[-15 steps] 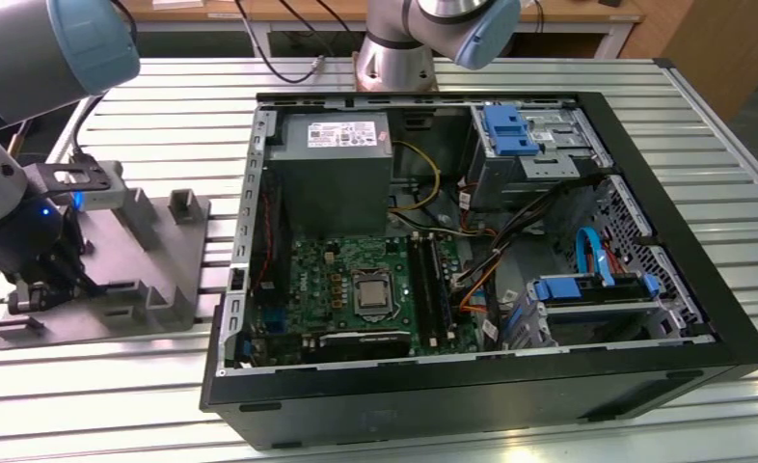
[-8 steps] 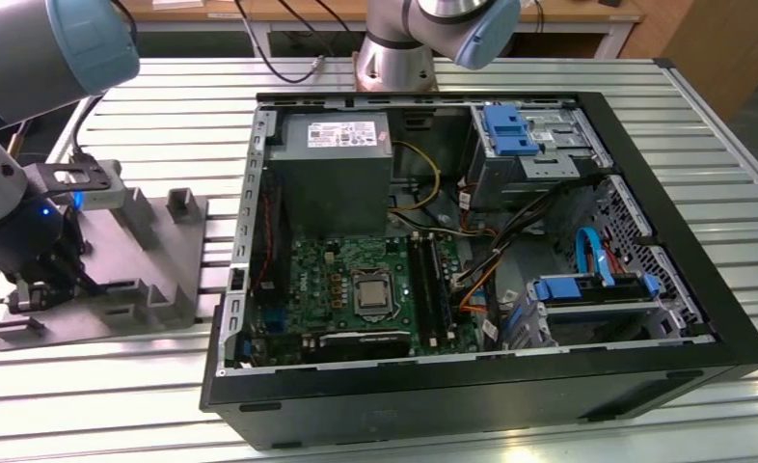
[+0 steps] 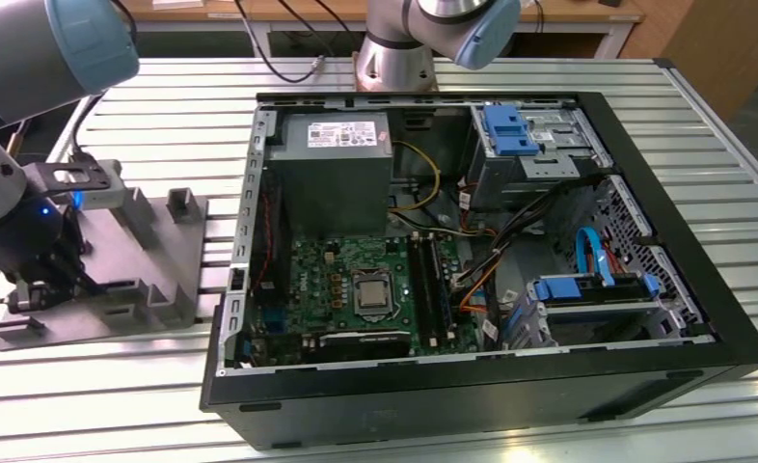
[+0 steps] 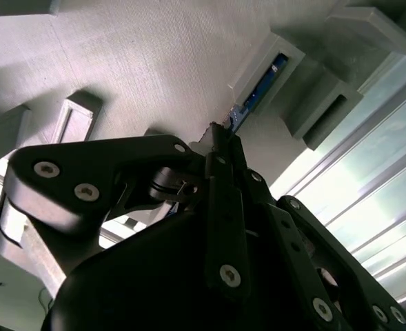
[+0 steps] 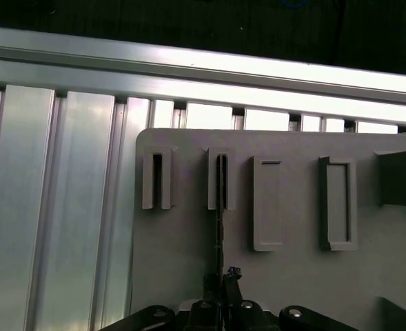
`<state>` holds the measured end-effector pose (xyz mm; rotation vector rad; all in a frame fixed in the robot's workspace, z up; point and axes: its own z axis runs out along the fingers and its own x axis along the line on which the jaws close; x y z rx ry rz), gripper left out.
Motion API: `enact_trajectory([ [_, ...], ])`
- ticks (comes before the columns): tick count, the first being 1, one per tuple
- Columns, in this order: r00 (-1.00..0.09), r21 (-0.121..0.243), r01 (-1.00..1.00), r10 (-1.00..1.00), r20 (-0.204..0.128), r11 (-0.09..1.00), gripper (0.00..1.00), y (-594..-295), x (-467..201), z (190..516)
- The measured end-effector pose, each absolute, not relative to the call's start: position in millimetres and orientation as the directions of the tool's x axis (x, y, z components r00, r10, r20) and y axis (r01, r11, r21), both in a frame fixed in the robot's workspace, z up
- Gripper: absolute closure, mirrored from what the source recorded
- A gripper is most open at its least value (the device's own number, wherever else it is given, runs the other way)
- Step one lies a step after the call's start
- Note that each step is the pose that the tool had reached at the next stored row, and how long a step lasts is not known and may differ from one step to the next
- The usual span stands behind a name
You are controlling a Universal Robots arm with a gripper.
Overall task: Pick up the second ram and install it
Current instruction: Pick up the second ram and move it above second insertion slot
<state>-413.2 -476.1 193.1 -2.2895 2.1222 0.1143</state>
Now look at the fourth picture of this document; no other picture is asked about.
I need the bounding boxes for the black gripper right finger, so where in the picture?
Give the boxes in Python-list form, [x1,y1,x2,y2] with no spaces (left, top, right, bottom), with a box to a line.
[233,134,406,331]

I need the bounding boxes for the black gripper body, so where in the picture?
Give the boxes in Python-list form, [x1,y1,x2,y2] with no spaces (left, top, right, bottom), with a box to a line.
[41,161,314,331]

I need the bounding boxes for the blue RAM stick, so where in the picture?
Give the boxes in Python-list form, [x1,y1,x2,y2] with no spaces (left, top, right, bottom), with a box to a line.
[168,53,290,218]

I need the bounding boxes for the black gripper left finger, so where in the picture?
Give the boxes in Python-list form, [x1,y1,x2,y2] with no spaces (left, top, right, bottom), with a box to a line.
[0,121,252,306]

